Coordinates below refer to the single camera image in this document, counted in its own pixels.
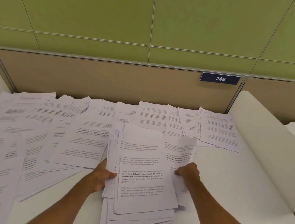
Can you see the person's right hand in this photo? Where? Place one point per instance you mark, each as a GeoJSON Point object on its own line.
{"type": "Point", "coordinates": [189, 174]}

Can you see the person's left hand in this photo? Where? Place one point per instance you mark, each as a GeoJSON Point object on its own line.
{"type": "Point", "coordinates": [99, 176]}

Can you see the person's left thumb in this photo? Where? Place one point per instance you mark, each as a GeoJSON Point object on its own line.
{"type": "Point", "coordinates": [109, 175]}

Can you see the person's right fingers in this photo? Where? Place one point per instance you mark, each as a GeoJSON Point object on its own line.
{"type": "Point", "coordinates": [179, 172]}

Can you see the bent printed paper page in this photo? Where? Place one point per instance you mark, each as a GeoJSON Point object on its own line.
{"type": "Point", "coordinates": [180, 151]}

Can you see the thick pile of printed papers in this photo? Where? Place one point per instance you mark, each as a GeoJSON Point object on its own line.
{"type": "Point", "coordinates": [142, 179]}

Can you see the person's right forearm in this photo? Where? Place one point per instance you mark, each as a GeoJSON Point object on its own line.
{"type": "Point", "coordinates": [220, 217]}

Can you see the person's left forearm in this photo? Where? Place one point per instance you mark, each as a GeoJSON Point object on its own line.
{"type": "Point", "coordinates": [65, 202]}

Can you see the spread of printed paper sheets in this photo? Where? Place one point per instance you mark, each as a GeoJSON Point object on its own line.
{"type": "Point", "coordinates": [41, 135]}

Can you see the beige partition panel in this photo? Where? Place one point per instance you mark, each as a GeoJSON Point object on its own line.
{"type": "Point", "coordinates": [284, 101]}
{"type": "Point", "coordinates": [113, 82]}

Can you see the blue number sign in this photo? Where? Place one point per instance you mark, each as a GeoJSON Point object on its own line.
{"type": "Point", "coordinates": [220, 78]}

